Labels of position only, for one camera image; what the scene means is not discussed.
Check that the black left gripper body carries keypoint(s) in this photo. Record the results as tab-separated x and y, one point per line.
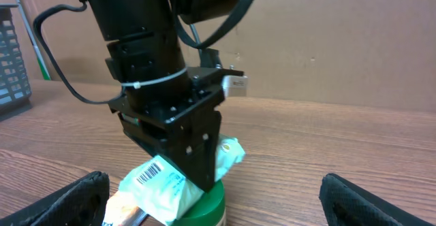
152	115

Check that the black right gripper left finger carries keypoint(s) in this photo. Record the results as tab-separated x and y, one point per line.
81	203

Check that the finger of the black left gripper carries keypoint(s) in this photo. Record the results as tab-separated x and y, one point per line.
201	138

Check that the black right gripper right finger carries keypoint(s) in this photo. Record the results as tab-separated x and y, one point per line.
346	204

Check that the orange snack packet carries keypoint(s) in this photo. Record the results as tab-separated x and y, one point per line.
121	210

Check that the mint green tissue packet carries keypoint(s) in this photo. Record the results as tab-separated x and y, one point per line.
162	192

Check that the green lid jar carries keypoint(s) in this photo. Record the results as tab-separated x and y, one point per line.
208	211

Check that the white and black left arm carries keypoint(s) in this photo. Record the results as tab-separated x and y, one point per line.
144	37

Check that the dark grey plastic basket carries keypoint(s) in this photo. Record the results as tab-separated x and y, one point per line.
15	87

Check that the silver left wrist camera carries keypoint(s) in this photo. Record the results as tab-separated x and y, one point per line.
235	86

